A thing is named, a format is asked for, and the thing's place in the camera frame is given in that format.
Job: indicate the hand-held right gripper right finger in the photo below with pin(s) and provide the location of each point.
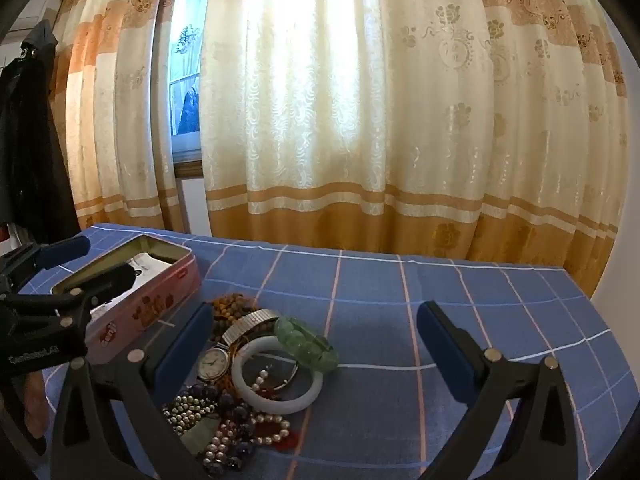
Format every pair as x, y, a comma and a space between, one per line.
445, 355

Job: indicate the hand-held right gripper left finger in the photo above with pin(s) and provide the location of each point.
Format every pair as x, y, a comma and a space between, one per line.
182, 355

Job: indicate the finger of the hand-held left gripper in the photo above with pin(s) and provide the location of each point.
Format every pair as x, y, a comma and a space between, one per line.
62, 251
102, 284

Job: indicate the silver metal band watch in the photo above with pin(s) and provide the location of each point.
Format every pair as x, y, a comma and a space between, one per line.
212, 360

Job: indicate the pink tin box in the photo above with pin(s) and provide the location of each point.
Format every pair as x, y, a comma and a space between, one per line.
150, 305

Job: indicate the white jade bangle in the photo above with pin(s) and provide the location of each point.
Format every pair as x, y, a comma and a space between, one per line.
245, 385

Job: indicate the white printed paper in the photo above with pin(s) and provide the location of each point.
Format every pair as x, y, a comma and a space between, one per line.
145, 265

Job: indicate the blue checked cloth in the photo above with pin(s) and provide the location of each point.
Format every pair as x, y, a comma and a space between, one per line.
375, 320

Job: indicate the pale green jade pendant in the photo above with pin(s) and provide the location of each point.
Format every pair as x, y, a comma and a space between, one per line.
197, 437

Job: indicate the dark hanging coat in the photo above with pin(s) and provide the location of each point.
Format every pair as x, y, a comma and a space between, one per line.
30, 150

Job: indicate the wooden window sill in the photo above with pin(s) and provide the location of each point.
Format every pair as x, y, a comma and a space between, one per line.
189, 167

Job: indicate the narrow cream orange curtain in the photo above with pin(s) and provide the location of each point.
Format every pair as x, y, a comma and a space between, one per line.
115, 110

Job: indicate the glass window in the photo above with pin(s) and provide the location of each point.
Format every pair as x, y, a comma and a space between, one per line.
187, 60

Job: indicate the wide cream orange curtain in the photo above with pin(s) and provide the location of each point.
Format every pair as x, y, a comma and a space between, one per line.
375, 110

